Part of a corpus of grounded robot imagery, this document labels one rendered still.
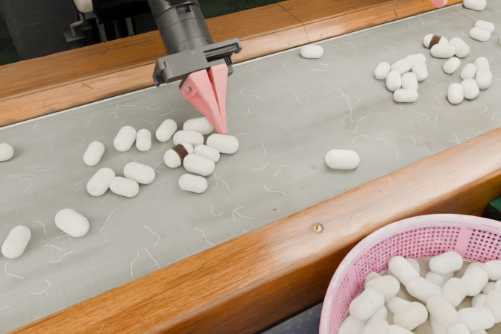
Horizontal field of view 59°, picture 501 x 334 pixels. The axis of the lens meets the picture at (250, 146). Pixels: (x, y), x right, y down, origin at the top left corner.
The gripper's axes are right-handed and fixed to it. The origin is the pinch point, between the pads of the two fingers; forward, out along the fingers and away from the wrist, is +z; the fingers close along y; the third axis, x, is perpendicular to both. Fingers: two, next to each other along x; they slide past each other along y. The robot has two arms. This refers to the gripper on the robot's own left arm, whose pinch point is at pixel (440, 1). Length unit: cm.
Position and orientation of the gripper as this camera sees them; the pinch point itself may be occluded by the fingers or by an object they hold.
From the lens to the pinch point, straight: 76.4
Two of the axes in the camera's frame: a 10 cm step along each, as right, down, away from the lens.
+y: 8.9, -3.0, 3.4
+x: -3.0, 1.7, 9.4
